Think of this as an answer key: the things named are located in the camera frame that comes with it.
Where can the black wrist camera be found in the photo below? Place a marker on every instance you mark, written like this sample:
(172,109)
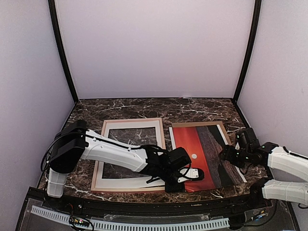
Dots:
(178,158)
(246,138)

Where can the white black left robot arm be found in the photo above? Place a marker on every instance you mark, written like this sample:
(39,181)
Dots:
(77,142)

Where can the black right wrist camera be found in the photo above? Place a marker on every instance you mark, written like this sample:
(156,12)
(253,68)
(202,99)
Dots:
(246,138)

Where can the light wooden picture frame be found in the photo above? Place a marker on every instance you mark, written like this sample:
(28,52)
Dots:
(96,178)

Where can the grey slotted cable duct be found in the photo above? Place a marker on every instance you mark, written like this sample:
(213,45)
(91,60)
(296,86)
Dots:
(118,223)

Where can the black table edge rail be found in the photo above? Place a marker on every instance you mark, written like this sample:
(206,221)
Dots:
(268,215)

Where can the brown cardboard backing board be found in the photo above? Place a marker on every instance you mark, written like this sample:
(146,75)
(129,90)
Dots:
(219,124)

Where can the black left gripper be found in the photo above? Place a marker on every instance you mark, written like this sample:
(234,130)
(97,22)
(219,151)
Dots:
(178,189)

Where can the red sunset photo print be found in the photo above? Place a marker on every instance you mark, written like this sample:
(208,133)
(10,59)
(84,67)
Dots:
(203,144)

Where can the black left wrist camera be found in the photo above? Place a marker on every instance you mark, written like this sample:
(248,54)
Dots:
(178,158)

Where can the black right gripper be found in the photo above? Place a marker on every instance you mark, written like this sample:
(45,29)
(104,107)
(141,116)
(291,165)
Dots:
(227,154)

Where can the black corner post right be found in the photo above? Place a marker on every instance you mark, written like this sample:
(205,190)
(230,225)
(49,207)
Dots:
(249,50)

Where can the black corner post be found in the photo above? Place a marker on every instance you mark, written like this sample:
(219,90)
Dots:
(249,50)
(61,51)

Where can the white photo mat board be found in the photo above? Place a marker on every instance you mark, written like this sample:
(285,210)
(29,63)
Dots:
(106,130)

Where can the black corner post left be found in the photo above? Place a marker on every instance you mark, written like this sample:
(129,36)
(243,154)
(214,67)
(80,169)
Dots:
(61,51)

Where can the clear acrylic sheet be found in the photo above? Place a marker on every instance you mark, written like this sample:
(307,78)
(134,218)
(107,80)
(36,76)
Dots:
(131,136)

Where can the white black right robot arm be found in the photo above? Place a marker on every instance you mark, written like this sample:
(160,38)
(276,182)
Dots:
(273,157)

